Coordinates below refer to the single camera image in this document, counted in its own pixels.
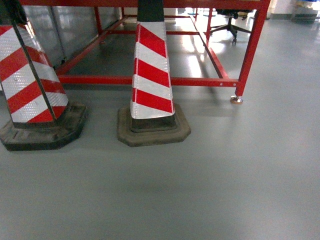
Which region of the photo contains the middle striped traffic cone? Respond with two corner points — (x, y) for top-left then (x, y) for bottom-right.
(117, 0), (191, 147)

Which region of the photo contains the striped traffic cone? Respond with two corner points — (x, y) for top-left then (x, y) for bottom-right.
(117, 0), (191, 147)
(0, 0), (87, 151)

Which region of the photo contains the left striped traffic cone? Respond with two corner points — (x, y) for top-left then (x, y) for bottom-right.
(0, 0), (87, 151)

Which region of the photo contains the black office chair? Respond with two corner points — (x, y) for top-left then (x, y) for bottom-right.
(209, 9), (252, 45)

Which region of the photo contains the red metal frame table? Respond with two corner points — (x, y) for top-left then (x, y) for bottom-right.
(18, 0), (272, 105)

